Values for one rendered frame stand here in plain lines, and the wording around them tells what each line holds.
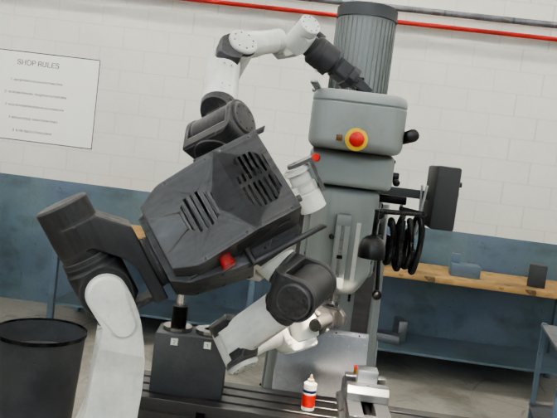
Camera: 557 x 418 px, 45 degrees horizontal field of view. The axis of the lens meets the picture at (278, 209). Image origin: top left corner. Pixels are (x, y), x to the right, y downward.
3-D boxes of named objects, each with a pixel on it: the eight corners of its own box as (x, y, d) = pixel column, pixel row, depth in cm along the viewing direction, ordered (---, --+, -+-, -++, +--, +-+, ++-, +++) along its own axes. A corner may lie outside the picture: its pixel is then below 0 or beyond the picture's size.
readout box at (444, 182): (457, 232, 219) (466, 168, 217) (428, 229, 219) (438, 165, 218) (446, 226, 239) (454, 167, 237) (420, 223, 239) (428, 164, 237)
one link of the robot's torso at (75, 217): (31, 219, 135) (113, 180, 138) (36, 211, 147) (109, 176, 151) (96, 336, 141) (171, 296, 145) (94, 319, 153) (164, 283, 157)
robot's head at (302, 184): (297, 221, 156) (330, 203, 158) (280, 182, 154) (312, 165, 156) (289, 217, 162) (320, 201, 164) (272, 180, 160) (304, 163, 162)
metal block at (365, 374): (375, 391, 202) (378, 372, 201) (355, 389, 202) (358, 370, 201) (374, 386, 207) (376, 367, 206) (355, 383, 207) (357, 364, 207)
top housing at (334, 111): (404, 157, 177) (412, 96, 176) (305, 144, 179) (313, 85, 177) (388, 157, 224) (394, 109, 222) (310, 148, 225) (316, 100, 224)
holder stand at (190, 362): (220, 400, 202) (228, 336, 200) (148, 392, 201) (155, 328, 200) (223, 386, 214) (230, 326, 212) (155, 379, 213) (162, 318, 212)
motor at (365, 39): (388, 106, 213) (401, 4, 210) (325, 99, 214) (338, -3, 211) (382, 111, 232) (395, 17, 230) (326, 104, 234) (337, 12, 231)
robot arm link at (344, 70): (336, 94, 204) (306, 70, 201) (355, 70, 204) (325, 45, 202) (346, 92, 191) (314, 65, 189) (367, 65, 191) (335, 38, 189)
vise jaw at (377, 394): (388, 405, 196) (389, 392, 195) (346, 400, 196) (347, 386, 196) (385, 398, 202) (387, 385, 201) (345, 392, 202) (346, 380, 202)
